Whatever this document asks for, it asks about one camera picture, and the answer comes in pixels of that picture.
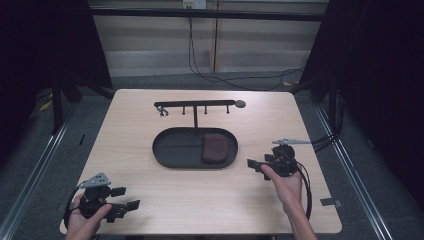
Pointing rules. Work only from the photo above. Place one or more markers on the dark curtain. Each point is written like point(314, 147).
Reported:
point(43, 50)
point(380, 73)

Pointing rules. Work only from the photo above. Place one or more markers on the grey tape piece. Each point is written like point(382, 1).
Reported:
point(331, 202)

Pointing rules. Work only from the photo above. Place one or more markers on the person's right hand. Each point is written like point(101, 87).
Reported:
point(288, 191)

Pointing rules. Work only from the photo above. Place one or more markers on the black hook rack with tray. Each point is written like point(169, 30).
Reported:
point(180, 150)

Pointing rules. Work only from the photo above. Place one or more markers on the yellow tape scrap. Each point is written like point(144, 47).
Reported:
point(45, 106)

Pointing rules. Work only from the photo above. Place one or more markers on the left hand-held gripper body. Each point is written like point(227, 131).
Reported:
point(95, 196)

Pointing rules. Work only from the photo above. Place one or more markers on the black metal stand leg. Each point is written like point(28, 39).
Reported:
point(57, 106)

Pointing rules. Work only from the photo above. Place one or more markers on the person's left hand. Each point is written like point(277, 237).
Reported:
point(80, 226)

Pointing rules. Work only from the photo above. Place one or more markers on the light wooden wall strip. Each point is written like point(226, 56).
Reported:
point(215, 36)

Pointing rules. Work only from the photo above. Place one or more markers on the black horizontal frame bar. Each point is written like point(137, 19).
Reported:
point(206, 14)

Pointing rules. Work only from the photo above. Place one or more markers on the white wall socket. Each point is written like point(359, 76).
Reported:
point(195, 3)

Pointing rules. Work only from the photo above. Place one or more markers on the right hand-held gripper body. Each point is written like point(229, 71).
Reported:
point(284, 160)

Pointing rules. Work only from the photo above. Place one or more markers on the brown leather pouch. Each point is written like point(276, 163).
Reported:
point(215, 148)

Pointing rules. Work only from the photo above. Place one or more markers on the silver floor rail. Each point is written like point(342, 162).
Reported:
point(353, 173)
point(33, 180)

